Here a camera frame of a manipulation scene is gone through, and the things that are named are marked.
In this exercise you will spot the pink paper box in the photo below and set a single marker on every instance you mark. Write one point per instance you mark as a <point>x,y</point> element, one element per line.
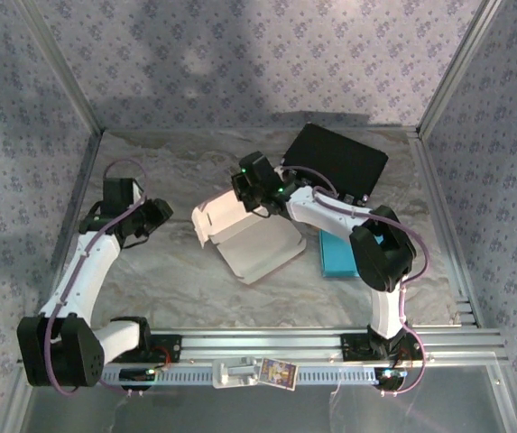
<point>258,243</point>

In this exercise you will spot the blue paper box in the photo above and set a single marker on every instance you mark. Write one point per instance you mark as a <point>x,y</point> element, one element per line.
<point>335,257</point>

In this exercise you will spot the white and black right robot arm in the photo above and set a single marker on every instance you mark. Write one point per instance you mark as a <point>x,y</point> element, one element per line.
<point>321,212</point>

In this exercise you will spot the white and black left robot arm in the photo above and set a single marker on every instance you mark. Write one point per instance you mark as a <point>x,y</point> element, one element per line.
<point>86,270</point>

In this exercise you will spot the black hard case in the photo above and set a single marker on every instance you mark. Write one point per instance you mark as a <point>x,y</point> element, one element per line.
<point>339,153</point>

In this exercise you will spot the black adapter with LED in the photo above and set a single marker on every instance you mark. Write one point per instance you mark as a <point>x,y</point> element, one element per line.
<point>134,375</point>
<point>391,381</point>

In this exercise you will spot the cartoon print card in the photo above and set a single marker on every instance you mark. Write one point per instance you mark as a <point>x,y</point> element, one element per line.
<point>278,372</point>

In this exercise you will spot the aluminium side rail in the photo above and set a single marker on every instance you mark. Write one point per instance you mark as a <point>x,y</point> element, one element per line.
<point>443,225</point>
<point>71,234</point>

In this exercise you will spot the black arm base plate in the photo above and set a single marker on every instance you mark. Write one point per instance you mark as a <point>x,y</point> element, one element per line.
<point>170,347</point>
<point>353,347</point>

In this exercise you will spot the aluminium frame post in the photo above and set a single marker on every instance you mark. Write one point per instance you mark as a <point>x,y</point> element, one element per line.
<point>65,67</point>
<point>458,67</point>

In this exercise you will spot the wide aluminium rail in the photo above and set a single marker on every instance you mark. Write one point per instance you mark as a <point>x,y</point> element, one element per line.
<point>262,345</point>

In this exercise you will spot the white plastic bracket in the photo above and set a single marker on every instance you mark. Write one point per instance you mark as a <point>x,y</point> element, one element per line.
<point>233,372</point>

